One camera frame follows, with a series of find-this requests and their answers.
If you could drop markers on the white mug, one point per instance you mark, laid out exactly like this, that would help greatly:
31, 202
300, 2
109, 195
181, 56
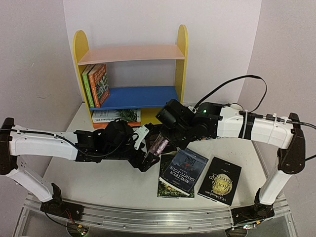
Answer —
237, 106

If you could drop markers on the yellow pink blue bookshelf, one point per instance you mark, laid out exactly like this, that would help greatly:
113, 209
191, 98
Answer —
142, 77

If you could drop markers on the white Singularity palm book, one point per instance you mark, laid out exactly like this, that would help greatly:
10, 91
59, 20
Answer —
128, 115

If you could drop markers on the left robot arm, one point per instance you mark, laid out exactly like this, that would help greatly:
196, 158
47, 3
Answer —
118, 141

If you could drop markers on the large orange Good Morning book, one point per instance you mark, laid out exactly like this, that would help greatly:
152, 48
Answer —
104, 125

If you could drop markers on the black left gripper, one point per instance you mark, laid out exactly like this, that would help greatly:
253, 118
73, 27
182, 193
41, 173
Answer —
138, 163

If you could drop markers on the dark green forest book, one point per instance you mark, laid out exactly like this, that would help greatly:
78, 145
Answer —
164, 190

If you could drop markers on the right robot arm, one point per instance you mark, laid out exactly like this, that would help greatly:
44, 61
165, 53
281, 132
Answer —
180, 126

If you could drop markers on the green cartoon paperback book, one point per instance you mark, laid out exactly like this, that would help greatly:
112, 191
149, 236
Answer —
85, 77

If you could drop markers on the Nineteen Eighty-Four book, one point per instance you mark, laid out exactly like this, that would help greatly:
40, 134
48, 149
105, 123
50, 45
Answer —
183, 172

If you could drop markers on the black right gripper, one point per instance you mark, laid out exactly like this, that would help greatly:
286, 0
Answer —
178, 137

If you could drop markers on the orange cartoon paperback book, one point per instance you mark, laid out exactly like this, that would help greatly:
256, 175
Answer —
98, 79

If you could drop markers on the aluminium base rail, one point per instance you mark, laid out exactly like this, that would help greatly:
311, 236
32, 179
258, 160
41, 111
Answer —
152, 221

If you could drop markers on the black paperback barcode book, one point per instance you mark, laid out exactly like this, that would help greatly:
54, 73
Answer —
152, 136

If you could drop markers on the purple Treehouse book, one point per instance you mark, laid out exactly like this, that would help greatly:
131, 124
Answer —
158, 146

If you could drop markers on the patterned cloth mat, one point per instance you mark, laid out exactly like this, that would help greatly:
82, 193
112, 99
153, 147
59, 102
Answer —
205, 138

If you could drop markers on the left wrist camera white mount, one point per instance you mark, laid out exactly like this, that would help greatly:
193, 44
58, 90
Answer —
139, 135

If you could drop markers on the black Moon and Sixpence book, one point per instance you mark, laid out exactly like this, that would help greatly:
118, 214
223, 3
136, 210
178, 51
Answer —
220, 182

